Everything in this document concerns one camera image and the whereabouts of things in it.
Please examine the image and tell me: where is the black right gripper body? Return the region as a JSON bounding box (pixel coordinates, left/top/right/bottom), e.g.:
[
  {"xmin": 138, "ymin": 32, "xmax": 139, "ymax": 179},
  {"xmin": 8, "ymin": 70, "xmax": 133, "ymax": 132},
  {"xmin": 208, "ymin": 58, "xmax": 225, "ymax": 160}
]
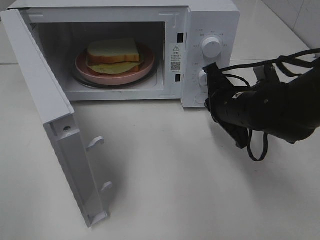
[{"xmin": 202, "ymin": 63, "xmax": 249, "ymax": 149}]

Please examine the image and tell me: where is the round white door button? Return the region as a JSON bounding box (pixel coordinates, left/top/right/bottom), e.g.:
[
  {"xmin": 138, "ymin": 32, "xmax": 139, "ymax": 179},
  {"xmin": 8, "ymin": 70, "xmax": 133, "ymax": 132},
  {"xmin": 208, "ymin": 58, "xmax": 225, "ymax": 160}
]
[{"xmin": 195, "ymin": 92, "xmax": 209, "ymax": 105}]

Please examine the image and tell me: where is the white timer knob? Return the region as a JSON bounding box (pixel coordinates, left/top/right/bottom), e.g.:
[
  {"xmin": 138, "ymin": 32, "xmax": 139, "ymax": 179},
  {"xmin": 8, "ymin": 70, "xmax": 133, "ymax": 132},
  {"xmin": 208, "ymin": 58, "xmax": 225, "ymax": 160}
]
[{"xmin": 198, "ymin": 70, "xmax": 208, "ymax": 87}]

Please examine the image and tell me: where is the pink round plate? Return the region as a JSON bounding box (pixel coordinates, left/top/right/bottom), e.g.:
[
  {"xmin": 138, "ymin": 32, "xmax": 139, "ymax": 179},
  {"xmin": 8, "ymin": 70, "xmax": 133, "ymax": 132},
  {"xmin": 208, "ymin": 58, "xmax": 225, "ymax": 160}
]
[{"xmin": 75, "ymin": 43, "xmax": 157, "ymax": 87}]

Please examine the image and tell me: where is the toast sandwich with cheese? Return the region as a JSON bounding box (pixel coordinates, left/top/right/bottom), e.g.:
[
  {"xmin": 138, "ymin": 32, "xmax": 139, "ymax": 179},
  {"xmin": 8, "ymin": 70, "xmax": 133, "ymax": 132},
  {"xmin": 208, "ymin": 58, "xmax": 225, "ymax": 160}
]
[{"xmin": 86, "ymin": 38, "xmax": 144, "ymax": 75}]

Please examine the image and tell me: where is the white microwave door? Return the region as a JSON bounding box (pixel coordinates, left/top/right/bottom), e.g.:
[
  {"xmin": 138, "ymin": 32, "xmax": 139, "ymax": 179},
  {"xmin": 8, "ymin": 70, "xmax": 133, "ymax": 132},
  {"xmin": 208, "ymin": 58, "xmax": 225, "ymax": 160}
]
[{"xmin": 0, "ymin": 9, "xmax": 108, "ymax": 227}]

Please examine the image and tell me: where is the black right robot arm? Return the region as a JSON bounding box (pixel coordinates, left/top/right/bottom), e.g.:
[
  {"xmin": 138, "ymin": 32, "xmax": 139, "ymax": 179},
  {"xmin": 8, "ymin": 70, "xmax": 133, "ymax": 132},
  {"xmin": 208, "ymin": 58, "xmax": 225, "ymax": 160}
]
[{"xmin": 203, "ymin": 50, "xmax": 320, "ymax": 149}]

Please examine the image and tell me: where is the upper white power knob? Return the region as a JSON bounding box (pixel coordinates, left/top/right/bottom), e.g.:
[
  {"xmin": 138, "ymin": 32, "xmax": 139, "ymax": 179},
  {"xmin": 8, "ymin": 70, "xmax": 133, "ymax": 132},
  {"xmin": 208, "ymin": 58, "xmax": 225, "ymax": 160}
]
[{"xmin": 201, "ymin": 35, "xmax": 222, "ymax": 59}]

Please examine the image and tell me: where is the white warning label sticker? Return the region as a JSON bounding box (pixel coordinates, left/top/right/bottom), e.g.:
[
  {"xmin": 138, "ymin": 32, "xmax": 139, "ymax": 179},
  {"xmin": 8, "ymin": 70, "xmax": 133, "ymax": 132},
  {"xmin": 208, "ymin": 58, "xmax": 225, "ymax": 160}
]
[{"xmin": 169, "ymin": 43, "xmax": 183, "ymax": 73}]

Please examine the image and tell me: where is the white microwave oven body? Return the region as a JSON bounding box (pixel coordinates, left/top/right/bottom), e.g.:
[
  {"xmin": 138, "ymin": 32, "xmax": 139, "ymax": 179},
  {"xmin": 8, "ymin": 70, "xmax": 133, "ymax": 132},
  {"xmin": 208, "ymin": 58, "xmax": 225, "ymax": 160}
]
[{"xmin": 6, "ymin": 0, "xmax": 240, "ymax": 108}]

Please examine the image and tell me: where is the glass microwave turntable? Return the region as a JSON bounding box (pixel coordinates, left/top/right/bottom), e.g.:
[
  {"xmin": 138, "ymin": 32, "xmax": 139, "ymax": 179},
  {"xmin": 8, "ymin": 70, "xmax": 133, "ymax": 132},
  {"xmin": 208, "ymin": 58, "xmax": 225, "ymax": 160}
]
[{"xmin": 71, "ymin": 64, "xmax": 158, "ymax": 90}]

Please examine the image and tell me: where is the black camera cable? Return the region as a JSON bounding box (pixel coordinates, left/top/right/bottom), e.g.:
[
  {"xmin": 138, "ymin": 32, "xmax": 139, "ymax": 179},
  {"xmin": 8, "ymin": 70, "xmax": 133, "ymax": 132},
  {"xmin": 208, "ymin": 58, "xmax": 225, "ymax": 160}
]
[{"xmin": 219, "ymin": 48, "xmax": 320, "ymax": 162}]

